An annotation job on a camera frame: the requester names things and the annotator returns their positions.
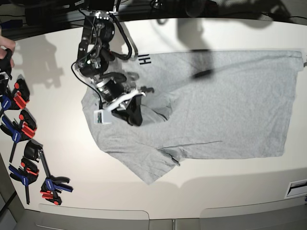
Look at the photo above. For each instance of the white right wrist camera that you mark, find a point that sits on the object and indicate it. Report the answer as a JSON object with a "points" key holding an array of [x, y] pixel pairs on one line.
{"points": [[102, 117]]}

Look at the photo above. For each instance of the long blue red bar clamp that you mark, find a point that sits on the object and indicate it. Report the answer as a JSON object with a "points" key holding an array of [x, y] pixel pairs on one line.
{"points": [[52, 185]]}

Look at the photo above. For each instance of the top blue red bar clamp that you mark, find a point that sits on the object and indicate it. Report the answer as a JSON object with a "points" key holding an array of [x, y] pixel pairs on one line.
{"points": [[15, 99]]}

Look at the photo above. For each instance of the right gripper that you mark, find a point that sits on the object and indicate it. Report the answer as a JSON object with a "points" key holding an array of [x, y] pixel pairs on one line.
{"points": [[123, 101]]}

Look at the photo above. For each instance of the person hand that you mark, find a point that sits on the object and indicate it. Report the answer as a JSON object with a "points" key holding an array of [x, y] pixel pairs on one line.
{"points": [[6, 43]]}

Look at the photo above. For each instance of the black clamp at edge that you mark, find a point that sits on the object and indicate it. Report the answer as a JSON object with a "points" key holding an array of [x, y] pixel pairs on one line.
{"points": [[5, 64]]}

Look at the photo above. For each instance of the grey T-shirt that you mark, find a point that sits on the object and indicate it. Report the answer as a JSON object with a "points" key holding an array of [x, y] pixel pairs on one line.
{"points": [[203, 105]]}

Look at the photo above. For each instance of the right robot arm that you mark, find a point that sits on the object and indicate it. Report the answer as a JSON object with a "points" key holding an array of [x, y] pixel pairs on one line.
{"points": [[94, 53]]}

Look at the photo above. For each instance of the white label sticker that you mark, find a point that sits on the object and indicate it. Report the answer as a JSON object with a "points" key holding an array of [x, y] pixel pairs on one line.
{"points": [[296, 189]]}

